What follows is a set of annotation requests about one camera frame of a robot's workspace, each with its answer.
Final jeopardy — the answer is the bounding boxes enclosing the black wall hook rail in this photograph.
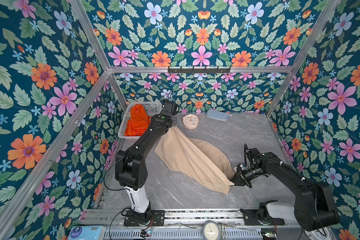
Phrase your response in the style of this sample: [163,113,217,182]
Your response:
[167,66,231,75]

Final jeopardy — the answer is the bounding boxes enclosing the white plastic laundry basket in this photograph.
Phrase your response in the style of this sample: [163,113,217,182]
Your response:
[118,102,163,142]

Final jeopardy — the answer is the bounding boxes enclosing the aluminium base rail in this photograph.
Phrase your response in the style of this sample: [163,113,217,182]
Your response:
[81,209,309,240]

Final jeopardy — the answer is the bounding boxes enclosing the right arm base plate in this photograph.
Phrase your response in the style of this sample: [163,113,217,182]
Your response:
[240,209,286,226]

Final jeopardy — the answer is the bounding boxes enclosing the white round corner clock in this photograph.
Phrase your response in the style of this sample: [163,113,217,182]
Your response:
[304,228,333,240]

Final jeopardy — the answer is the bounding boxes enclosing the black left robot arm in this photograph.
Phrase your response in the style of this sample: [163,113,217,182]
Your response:
[115,101,178,226]

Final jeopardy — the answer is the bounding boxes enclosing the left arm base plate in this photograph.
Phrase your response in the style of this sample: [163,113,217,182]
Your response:
[124,210,165,227]

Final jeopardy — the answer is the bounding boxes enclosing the orange shorts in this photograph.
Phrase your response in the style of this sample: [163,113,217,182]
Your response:
[125,105,151,137]

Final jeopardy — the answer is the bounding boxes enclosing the beige round front clock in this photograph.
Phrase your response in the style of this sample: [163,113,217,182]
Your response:
[202,220,222,240]

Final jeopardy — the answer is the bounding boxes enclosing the beige drawstring shorts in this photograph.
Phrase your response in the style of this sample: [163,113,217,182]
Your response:
[155,127,234,195]

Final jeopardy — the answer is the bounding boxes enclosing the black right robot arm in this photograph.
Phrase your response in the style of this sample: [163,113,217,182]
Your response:
[230,148,340,232]

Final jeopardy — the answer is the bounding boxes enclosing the grey-blue pencil case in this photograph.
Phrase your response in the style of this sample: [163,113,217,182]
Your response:
[206,109,230,122]

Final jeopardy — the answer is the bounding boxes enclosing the blue tissue pack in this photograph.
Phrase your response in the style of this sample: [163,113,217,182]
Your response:
[68,226,107,240]

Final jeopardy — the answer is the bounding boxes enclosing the pink round alarm clock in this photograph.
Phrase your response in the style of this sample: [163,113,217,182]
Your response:
[183,114,200,130]

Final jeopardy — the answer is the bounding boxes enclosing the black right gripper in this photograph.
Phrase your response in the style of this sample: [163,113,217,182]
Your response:
[227,166,266,189]

